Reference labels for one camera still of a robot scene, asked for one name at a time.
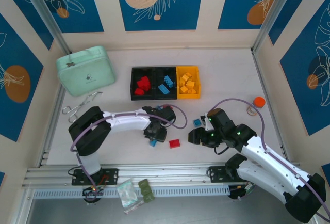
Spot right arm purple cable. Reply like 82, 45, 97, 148
207, 98, 330, 221

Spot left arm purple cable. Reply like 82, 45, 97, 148
71, 103, 188, 194

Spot metal scissor tongs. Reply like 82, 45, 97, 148
61, 91, 104, 123

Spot yellow plastic bin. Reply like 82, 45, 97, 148
176, 65, 202, 100

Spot mint green zip case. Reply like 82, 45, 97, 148
56, 45, 117, 98

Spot clear plastic bag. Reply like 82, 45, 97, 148
116, 178, 139, 209

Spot aluminium frame post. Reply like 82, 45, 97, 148
18, 0, 72, 54
250, 0, 302, 55

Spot aluminium side rail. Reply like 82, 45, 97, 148
37, 51, 72, 169
251, 50, 299, 164

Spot orange-capped bottle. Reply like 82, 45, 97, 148
246, 97, 267, 117

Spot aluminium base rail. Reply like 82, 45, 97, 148
22, 162, 304, 188

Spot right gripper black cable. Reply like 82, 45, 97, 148
215, 143, 230, 155

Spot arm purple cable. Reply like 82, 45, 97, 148
207, 98, 330, 221
71, 103, 188, 194

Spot white slotted cable duct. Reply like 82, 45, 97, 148
32, 185, 230, 199

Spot small clear packet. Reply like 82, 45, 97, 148
123, 200, 145, 215

